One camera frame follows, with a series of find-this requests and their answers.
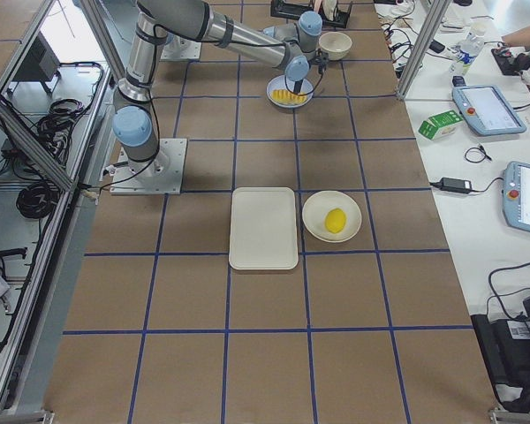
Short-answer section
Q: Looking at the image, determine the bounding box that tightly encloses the grilled striped bread loaf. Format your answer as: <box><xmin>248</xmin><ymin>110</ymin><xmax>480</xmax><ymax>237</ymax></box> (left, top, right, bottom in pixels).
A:
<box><xmin>270</xmin><ymin>89</ymin><xmax>308</xmax><ymax>106</ymax></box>

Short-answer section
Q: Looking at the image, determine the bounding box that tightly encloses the light blue plate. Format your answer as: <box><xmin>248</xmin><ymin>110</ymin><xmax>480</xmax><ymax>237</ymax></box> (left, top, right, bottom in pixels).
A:
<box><xmin>266</xmin><ymin>75</ymin><xmax>314</xmax><ymax>109</ymax></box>

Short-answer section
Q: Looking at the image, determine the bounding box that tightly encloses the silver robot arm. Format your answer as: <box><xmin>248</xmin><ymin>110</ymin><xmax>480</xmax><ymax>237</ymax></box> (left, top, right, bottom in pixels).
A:
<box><xmin>112</xmin><ymin>1</ymin><xmax>325</xmax><ymax>193</ymax></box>

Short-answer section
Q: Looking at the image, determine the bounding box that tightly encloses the cream plate in rack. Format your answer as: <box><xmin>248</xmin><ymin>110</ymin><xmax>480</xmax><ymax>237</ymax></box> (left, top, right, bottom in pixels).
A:
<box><xmin>322</xmin><ymin>0</ymin><xmax>337</xmax><ymax>21</ymax></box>

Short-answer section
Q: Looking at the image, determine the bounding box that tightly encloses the cream round plate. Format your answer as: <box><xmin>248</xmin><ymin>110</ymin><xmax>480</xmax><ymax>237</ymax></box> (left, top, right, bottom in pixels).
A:
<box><xmin>302</xmin><ymin>191</ymin><xmax>362</xmax><ymax>243</ymax></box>

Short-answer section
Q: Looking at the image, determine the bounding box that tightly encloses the plastic water bottle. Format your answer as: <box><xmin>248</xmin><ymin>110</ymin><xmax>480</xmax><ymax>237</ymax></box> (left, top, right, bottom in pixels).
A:
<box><xmin>449</xmin><ymin>22</ymin><xmax>487</xmax><ymax>76</ymax></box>

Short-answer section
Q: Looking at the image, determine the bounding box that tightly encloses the blue teach pendant upper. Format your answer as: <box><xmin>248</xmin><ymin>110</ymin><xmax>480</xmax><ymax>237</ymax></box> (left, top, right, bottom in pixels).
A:
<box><xmin>451</xmin><ymin>85</ymin><xmax>526</xmax><ymax>136</ymax></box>

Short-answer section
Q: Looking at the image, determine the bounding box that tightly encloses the blue teach pendant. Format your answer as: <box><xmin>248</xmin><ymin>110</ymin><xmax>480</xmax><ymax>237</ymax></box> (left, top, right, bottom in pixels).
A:
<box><xmin>502</xmin><ymin>161</ymin><xmax>530</xmax><ymax>232</ymax></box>
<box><xmin>451</xmin><ymin>85</ymin><xmax>526</xmax><ymax>136</ymax></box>

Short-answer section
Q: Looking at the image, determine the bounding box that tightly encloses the green white carton box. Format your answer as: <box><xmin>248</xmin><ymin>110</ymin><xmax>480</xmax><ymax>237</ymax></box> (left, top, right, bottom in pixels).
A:
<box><xmin>418</xmin><ymin>110</ymin><xmax>463</xmax><ymax>140</ymax></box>

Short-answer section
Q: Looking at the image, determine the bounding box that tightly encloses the blue teach pendant lower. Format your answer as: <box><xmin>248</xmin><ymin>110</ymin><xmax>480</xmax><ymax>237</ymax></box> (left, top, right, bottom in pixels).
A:
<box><xmin>502</xmin><ymin>161</ymin><xmax>530</xmax><ymax>232</ymax></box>

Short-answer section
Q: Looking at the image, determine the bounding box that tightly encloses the cream white bowl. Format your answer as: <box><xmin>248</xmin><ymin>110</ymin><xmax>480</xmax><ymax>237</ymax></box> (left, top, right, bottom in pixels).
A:
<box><xmin>319</xmin><ymin>32</ymin><xmax>352</xmax><ymax>61</ymax></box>

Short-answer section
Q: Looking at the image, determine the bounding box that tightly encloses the black dish rack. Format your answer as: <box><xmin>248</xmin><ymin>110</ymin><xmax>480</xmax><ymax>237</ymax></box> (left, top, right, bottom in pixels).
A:
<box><xmin>270</xmin><ymin>0</ymin><xmax>353</xmax><ymax>28</ymax></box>

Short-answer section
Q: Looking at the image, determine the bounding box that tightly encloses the yellow lemon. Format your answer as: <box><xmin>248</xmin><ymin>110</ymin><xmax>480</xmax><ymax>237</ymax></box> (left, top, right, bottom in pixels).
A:
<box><xmin>324</xmin><ymin>208</ymin><xmax>347</xmax><ymax>234</ymax></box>

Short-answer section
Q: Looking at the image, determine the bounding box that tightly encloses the white rectangular tray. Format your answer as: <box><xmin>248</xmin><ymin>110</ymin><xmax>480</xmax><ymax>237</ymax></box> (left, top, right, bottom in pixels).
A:
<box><xmin>229</xmin><ymin>187</ymin><xmax>299</xmax><ymax>270</ymax></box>

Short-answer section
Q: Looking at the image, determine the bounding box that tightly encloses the aluminium frame post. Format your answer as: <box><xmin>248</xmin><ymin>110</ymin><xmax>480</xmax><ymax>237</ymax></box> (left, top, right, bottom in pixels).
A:
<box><xmin>397</xmin><ymin>0</ymin><xmax>451</xmax><ymax>101</ymax></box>

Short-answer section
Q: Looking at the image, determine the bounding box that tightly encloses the black power brick cable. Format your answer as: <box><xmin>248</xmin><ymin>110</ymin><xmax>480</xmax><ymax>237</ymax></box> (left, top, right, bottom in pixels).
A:
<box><xmin>428</xmin><ymin>176</ymin><xmax>504</xmax><ymax>195</ymax></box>

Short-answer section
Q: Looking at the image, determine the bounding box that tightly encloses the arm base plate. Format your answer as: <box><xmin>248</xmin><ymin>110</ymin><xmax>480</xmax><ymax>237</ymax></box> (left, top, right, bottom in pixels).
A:
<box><xmin>109</xmin><ymin>138</ymin><xmax>187</xmax><ymax>195</ymax></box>
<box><xmin>161</xmin><ymin>34</ymin><xmax>201</xmax><ymax>62</ymax></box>

